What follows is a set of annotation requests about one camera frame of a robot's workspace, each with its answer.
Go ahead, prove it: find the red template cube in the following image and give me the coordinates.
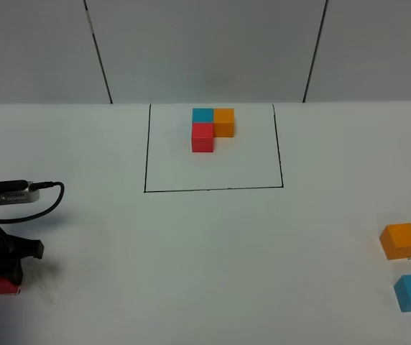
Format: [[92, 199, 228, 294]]
[[191, 123, 214, 153]]

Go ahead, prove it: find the blue template cube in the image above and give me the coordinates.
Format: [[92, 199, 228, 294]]
[[192, 108, 213, 123]]

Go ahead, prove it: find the orange template cube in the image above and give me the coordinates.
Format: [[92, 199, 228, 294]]
[[213, 108, 235, 137]]

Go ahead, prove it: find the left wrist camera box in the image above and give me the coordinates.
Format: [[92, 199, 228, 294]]
[[0, 180, 40, 206]]

